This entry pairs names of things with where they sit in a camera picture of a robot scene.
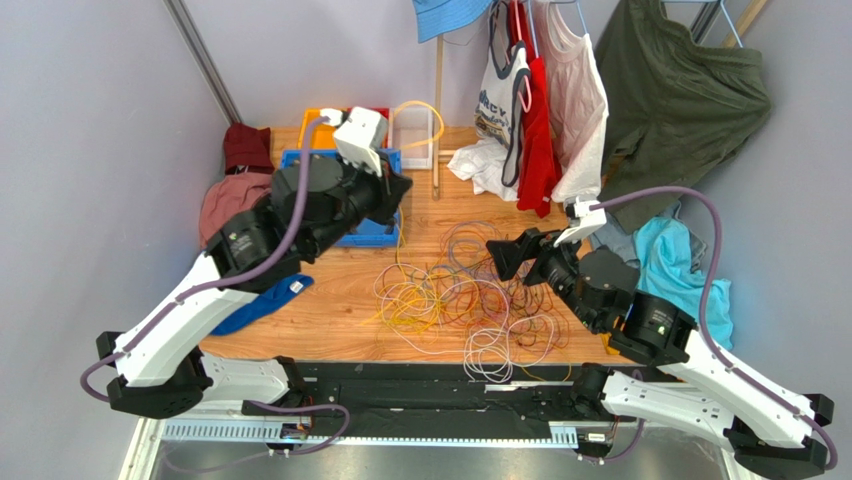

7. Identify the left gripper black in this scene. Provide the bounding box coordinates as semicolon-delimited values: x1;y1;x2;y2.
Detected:
306;150;414;260

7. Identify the yellow cable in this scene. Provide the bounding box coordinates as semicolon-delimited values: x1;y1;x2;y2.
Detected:
362;100;446;334

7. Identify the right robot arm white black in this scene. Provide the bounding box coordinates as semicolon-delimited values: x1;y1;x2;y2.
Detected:
486;229;836;479

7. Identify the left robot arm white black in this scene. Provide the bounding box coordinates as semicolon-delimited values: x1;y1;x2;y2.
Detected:
96;154;413;419

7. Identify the blue double bin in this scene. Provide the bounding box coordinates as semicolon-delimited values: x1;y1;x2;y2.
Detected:
280;149;402;248

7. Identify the yellow small bin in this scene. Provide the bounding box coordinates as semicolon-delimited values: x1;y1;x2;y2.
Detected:
296;108;336;150

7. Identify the white small bin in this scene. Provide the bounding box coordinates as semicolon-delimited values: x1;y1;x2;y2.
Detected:
389;104;437;170

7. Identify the red small bin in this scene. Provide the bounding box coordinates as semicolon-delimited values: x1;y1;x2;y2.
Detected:
338;106;389;149

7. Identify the red garment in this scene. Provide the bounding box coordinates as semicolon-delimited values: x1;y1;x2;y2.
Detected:
507;1;562;218

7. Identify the white printed shirt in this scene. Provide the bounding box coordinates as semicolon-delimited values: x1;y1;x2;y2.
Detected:
447;1;531;202

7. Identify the pink cloth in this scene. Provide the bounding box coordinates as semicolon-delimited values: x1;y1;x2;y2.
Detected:
198;172;272;250

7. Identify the dark red cloth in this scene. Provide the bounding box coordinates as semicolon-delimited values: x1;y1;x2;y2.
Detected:
223;123;275;175

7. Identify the blue cloth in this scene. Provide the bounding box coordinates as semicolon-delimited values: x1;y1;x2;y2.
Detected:
210;274;315;337

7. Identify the cyan cloth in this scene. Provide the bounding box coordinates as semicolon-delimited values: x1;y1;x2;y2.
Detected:
634;217;734;350

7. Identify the pink tank top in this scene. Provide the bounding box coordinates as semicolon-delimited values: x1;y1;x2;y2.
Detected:
532;1;609;204

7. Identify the wooden rack pole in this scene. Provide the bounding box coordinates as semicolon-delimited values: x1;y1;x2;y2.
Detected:
431;34;444;201

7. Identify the blue bucket hat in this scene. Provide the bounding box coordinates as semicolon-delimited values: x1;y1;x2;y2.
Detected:
412;0;492;43

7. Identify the olive green shirt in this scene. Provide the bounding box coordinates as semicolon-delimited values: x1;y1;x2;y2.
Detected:
594;0;772;201

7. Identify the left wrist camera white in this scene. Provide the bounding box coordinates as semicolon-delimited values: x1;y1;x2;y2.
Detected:
319;106;389;177

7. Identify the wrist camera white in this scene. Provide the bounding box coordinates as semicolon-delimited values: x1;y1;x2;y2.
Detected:
319;106;389;177
554;196;607;246

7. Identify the tangled coloured cable pile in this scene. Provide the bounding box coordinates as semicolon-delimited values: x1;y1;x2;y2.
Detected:
372;220;574;384

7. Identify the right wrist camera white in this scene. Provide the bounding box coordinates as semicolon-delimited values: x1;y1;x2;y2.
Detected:
554;196;607;246

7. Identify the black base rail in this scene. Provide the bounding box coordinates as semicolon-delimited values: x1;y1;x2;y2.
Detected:
297;361;614;440

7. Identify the metal corner post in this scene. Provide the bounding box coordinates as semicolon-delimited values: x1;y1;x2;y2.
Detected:
163;0;243;124

